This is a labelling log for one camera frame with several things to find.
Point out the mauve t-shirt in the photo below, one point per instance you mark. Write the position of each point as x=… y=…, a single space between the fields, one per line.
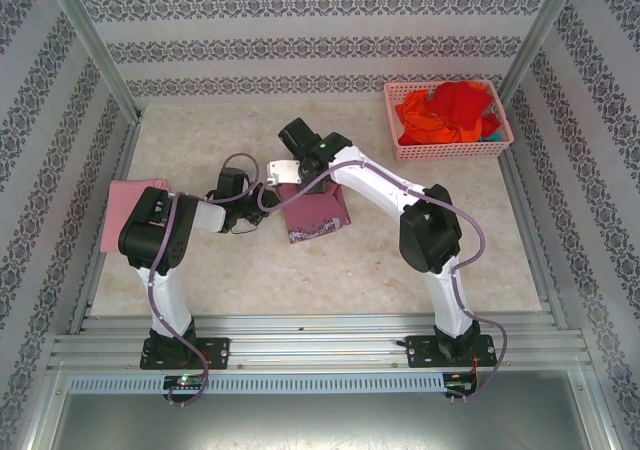
x=310 y=220

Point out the pink plastic basket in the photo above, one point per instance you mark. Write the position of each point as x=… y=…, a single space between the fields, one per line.
x=450 y=152

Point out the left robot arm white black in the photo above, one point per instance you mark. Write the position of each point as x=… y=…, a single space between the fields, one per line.
x=165 y=290

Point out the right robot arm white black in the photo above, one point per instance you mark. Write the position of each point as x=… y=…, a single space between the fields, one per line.
x=430 y=230

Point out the pile of red clothes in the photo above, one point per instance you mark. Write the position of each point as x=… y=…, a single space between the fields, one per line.
x=415 y=115

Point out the folded pink t-shirt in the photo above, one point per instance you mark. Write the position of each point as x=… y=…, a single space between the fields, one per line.
x=117 y=205

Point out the red t-shirt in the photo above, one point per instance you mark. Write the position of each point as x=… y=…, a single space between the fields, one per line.
x=460 y=105

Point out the teal t-shirt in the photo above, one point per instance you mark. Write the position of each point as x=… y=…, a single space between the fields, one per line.
x=492 y=136

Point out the small circuit board green light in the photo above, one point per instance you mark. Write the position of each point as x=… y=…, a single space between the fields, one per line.
x=185 y=382

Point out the grey metal sheet panel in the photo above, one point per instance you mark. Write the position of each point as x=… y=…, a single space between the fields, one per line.
x=320 y=420

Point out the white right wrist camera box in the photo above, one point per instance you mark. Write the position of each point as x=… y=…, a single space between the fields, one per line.
x=282 y=172

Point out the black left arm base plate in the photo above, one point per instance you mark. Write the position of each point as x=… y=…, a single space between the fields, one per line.
x=217 y=352

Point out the aluminium mounting rail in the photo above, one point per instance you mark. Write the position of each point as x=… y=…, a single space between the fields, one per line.
x=320 y=340

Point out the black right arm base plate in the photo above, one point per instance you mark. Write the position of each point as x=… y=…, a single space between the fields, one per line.
x=420 y=352

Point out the aluminium frame post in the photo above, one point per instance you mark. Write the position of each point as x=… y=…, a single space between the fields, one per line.
x=90 y=40
x=537 y=35

